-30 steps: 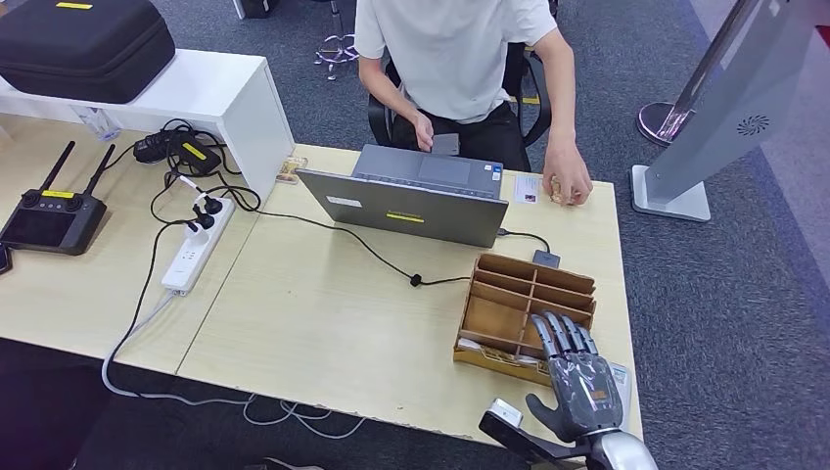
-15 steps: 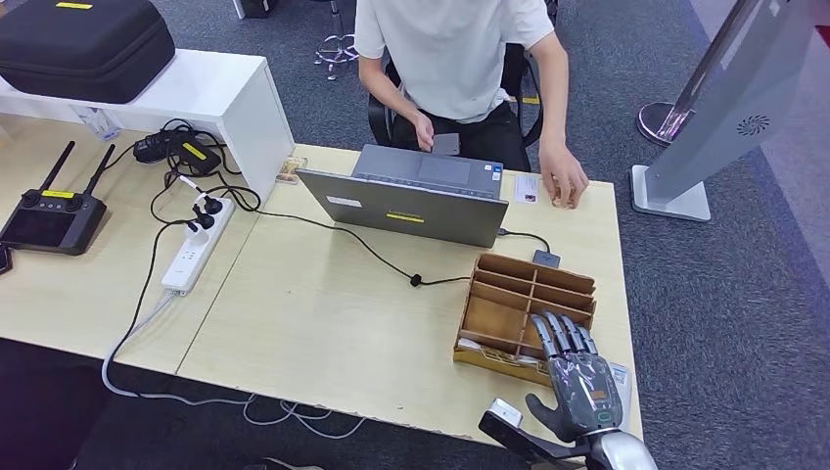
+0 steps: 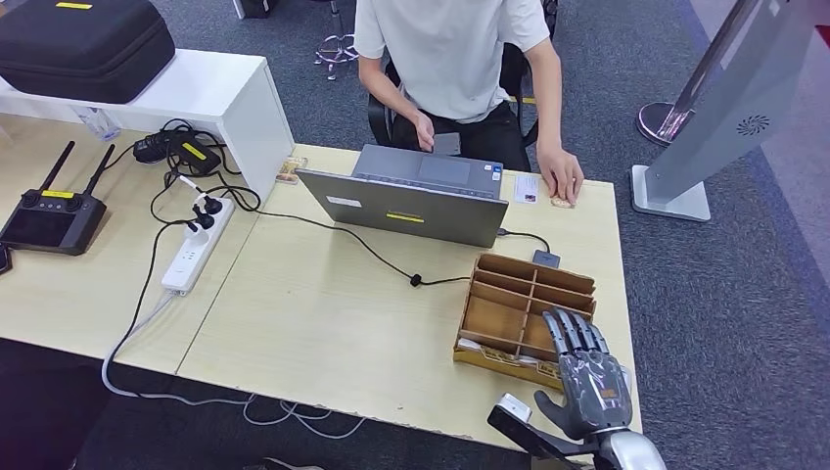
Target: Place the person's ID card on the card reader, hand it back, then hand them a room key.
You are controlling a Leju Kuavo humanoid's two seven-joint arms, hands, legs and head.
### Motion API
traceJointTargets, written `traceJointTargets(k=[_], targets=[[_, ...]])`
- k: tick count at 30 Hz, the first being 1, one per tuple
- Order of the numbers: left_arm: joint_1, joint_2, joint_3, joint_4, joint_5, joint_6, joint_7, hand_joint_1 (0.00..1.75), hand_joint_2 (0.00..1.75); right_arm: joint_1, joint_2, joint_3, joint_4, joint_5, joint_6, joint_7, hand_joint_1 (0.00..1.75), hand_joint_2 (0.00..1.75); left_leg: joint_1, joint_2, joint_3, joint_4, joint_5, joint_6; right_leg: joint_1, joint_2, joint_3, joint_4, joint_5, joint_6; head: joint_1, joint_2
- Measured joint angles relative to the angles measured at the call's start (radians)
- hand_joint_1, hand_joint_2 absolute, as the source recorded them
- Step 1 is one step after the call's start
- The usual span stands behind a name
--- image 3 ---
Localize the person's right hand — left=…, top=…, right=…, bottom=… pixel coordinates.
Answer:
left=412, top=111, right=437, bottom=153

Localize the chrome stool base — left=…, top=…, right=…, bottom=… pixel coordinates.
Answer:
left=313, top=0, right=360, bottom=83

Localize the grey laptop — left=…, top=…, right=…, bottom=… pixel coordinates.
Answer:
left=295, top=143, right=510, bottom=250

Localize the black hub cable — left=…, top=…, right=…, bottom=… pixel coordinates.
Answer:
left=497, top=226, right=552, bottom=255

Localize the clear plastic bottle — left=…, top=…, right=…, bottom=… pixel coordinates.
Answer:
left=69, top=105, right=123, bottom=143

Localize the pale wrist camera, black bracket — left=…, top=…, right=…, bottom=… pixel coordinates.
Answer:
left=486, top=393, right=601, bottom=470

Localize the person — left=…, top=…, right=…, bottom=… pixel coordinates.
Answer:
left=353, top=0, right=585, bottom=207

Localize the black hard carry case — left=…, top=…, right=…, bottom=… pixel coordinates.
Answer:
left=0, top=0, right=176, bottom=105

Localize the person's left hand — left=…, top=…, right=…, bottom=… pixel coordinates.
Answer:
left=536, top=143, right=585, bottom=207

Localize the black power cable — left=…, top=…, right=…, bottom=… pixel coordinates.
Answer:
left=102, top=218, right=196, bottom=399

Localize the chrome stanchion base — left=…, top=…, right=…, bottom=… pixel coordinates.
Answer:
left=636, top=102, right=695, bottom=147

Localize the white power strip cable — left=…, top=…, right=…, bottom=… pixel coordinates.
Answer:
left=100, top=290, right=370, bottom=443

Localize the black power adapter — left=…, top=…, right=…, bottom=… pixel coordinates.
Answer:
left=133, top=128, right=223, bottom=177

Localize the brown wooden card organiser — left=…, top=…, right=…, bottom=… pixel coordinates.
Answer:
left=452, top=253, right=598, bottom=394

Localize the grey kiosk stand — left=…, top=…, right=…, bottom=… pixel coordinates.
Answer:
left=629, top=0, right=830, bottom=224

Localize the yellow key cards stack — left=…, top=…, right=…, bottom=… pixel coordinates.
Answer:
left=517, top=354, right=563, bottom=385
left=456, top=337, right=517, bottom=364

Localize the black office chair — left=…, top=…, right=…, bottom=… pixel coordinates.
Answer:
left=366, top=0, right=559, bottom=149

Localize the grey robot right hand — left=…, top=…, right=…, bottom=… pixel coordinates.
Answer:
left=532, top=307, right=634, bottom=443

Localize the black floor object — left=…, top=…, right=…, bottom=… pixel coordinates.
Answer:
left=230, top=0, right=282, bottom=21

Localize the black remote controller with antennas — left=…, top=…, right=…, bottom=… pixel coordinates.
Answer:
left=0, top=140, right=116, bottom=257

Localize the white desk shelf riser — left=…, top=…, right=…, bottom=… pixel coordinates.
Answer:
left=0, top=49, right=297, bottom=204

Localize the white power strip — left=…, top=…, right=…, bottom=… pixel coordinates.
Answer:
left=161, top=197, right=236, bottom=295

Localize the white card with red mark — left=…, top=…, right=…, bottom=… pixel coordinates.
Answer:
left=513, top=174, right=540, bottom=205

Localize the black cable with ferrite bead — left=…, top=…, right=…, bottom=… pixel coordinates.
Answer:
left=213, top=184, right=471, bottom=289

